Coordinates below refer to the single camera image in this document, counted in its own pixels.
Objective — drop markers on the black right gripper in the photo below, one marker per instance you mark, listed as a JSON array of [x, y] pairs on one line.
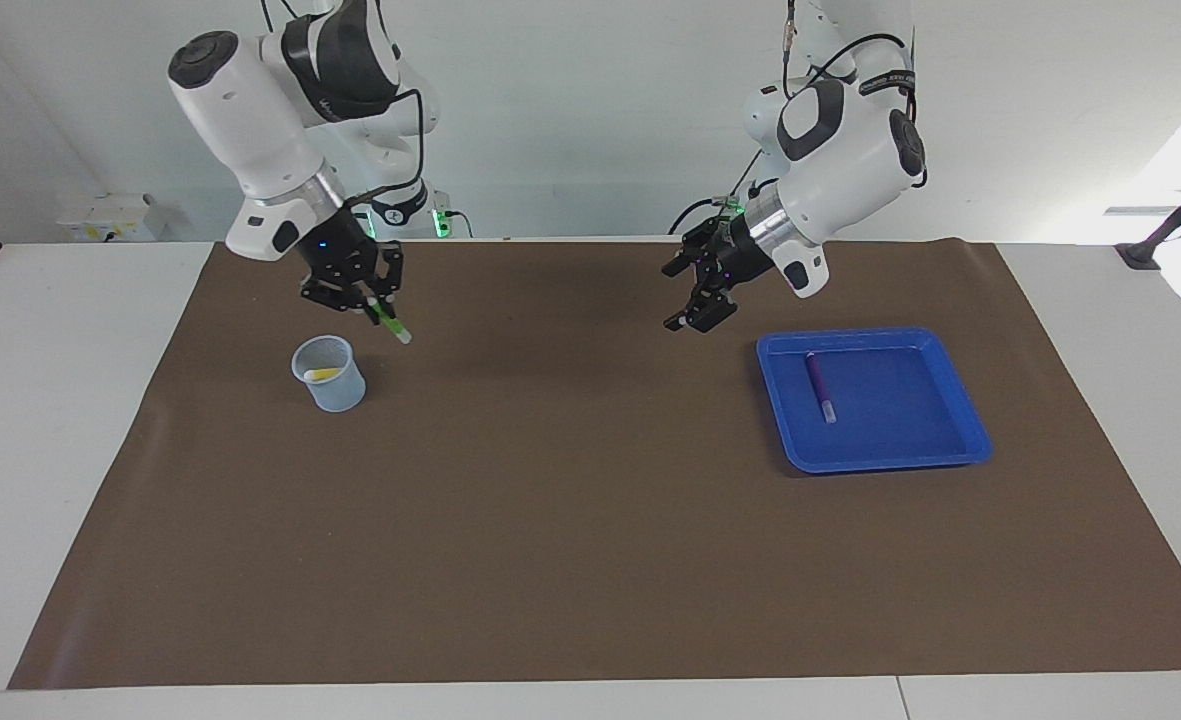
[[345, 250]]

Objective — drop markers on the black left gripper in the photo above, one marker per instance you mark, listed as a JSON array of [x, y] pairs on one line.
[[740, 250]]

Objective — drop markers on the green marker pen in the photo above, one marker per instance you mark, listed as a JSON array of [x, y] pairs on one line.
[[395, 328]]

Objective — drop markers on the yellow marker pen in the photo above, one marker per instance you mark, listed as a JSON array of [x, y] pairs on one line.
[[324, 375]]

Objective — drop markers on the purple marker pen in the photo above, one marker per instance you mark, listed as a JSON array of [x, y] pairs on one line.
[[819, 385]]

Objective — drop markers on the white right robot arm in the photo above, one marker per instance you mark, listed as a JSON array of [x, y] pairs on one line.
[[240, 110]]

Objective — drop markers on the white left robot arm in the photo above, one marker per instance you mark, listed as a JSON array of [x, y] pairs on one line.
[[840, 160]]

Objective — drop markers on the translucent plastic cup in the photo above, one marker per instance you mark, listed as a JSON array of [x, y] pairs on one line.
[[335, 395]]

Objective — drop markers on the blue plastic tray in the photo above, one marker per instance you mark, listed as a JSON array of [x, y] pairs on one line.
[[910, 440]]

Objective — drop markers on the brown table mat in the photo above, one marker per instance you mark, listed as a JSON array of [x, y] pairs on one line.
[[570, 520]]

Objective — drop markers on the black pole with clamp base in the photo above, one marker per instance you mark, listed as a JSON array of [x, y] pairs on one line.
[[1175, 215]]

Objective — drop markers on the white wall socket box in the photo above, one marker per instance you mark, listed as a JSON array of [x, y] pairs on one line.
[[110, 218]]

